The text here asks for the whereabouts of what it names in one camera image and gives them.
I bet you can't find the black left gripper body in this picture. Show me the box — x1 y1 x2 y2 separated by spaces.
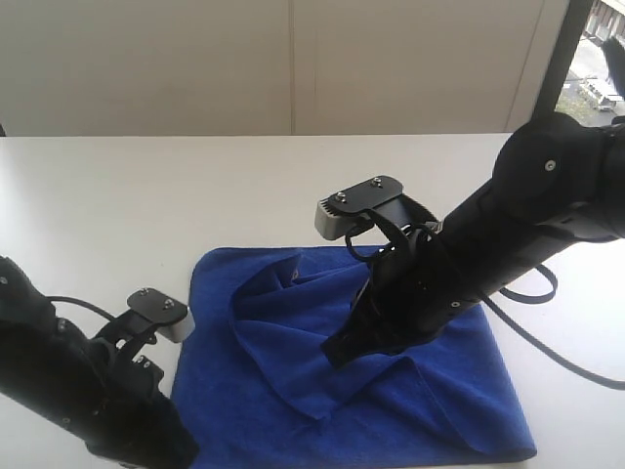
72 336 171 459

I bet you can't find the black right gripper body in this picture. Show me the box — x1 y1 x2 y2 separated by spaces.
352 229 479 357

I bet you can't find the blue microfiber towel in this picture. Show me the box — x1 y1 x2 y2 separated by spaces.
172 247 537 468

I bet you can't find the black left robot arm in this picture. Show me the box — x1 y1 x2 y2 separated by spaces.
1 257 199 468

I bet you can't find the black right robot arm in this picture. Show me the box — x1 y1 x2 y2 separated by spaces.
315 112 624 367

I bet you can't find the white bus outside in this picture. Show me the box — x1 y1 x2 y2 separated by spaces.
579 78 623 111

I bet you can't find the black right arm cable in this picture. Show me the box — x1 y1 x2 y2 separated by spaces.
344 219 625 392

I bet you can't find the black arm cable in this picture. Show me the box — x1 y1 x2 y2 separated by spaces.
46 296 121 321
344 219 625 392

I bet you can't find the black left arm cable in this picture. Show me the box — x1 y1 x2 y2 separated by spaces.
46 296 121 321

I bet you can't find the dark window frame post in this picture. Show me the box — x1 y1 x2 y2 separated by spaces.
531 0 593 119

